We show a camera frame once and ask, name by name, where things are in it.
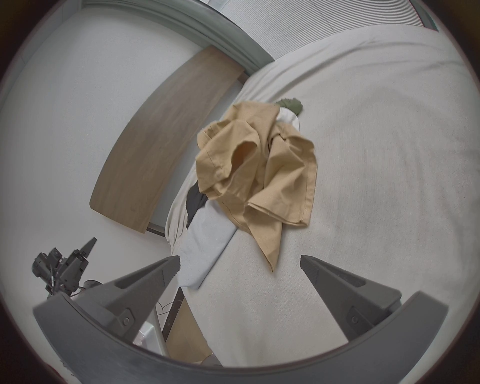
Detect pale blue garment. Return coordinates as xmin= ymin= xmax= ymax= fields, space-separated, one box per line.
xmin=176 ymin=208 xmax=238 ymax=290

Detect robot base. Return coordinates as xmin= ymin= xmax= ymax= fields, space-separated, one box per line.
xmin=133 ymin=300 xmax=167 ymax=357

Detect window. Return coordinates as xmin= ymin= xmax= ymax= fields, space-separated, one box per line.
xmin=208 ymin=0 xmax=439 ymax=62

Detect bed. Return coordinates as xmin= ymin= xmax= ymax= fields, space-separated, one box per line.
xmin=89 ymin=24 xmax=480 ymax=370

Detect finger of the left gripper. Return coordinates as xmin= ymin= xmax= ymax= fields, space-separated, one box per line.
xmin=77 ymin=237 xmax=97 ymax=260

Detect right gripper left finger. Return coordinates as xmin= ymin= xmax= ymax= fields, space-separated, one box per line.
xmin=87 ymin=256 xmax=181 ymax=343

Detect tan shorts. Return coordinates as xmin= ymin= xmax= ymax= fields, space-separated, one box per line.
xmin=196 ymin=100 xmax=319 ymax=273

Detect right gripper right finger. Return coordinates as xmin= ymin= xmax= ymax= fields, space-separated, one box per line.
xmin=301 ymin=256 xmax=403 ymax=343

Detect grey-green curtain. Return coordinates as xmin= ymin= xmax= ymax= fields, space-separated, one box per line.
xmin=80 ymin=0 xmax=276 ymax=76

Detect black garment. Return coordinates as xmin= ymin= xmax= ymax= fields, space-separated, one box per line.
xmin=185 ymin=183 xmax=209 ymax=227

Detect green garment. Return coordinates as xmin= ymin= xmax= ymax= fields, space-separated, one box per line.
xmin=275 ymin=97 xmax=305 ymax=115

